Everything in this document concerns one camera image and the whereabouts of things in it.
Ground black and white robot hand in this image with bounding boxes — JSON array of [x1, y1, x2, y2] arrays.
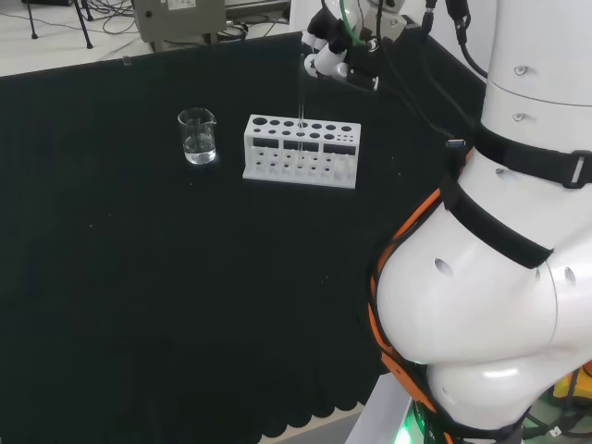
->
[[300, 0, 367, 78]]

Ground clear glass rod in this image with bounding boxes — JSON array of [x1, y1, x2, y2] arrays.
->
[[298, 53, 307, 164]]

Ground white test tube rack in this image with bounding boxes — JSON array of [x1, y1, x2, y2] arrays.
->
[[241, 114, 363, 191]]

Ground grey metal box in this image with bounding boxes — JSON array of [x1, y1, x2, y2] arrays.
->
[[131, 0, 228, 52]]

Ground small clear glass beaker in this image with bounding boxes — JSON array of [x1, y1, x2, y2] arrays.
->
[[177, 106, 218, 166]]

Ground black tripod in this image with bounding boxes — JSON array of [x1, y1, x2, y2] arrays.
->
[[21, 0, 94, 50]]

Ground black bench cloth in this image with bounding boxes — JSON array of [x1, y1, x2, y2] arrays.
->
[[0, 14, 487, 444]]

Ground yellow stop button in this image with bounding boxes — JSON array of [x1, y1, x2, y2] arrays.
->
[[552, 358, 592, 408]]

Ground green cable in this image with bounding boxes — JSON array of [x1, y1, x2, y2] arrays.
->
[[339, 0, 367, 47]]

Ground thin black cable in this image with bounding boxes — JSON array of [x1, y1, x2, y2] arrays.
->
[[376, 0, 466, 141]]

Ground coiled black cable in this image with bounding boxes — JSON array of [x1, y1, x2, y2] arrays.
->
[[216, 21, 251, 43]]

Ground thick black cable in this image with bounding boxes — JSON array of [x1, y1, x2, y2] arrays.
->
[[444, 0, 490, 79], [421, 0, 439, 46]]

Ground orange cable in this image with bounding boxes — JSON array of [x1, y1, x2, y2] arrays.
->
[[367, 147, 475, 444]]

